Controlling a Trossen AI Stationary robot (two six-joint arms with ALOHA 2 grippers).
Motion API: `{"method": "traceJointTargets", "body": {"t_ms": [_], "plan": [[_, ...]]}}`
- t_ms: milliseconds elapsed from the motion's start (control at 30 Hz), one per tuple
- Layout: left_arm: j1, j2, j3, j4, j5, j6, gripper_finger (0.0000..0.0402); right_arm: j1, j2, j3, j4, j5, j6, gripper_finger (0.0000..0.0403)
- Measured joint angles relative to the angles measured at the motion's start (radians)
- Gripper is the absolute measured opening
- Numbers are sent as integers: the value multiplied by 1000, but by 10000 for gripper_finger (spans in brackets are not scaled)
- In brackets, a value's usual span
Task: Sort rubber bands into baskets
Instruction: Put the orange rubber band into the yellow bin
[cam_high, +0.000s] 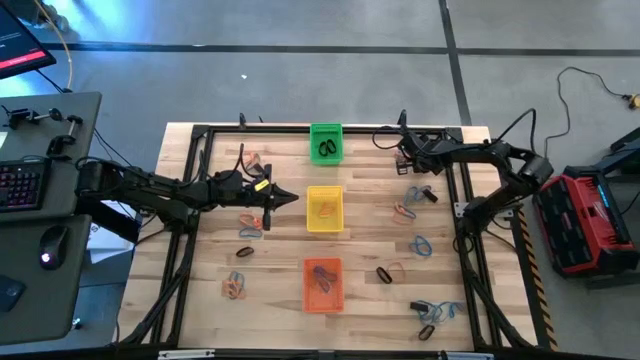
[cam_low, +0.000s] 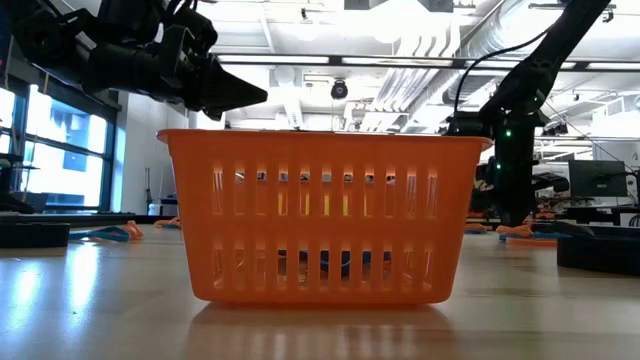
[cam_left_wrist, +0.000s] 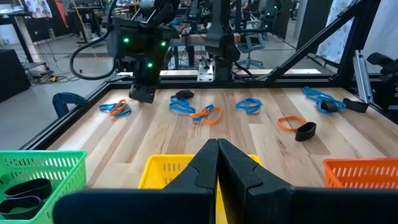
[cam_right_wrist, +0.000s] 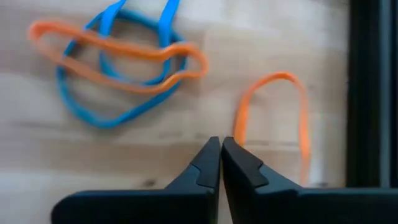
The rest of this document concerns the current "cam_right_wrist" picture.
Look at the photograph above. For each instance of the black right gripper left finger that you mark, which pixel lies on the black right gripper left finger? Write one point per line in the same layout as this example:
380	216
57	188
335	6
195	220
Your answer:
199	202

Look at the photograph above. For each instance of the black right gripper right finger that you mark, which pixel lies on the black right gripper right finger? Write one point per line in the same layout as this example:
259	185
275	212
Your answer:
248	202

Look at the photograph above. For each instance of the blue rubber band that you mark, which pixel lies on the blue rubber band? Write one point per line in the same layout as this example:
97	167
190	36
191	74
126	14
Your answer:
109	15
93	119

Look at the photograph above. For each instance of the black aluminium table frame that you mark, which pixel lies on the black aluminium table frame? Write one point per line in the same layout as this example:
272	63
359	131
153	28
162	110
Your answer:
363	93

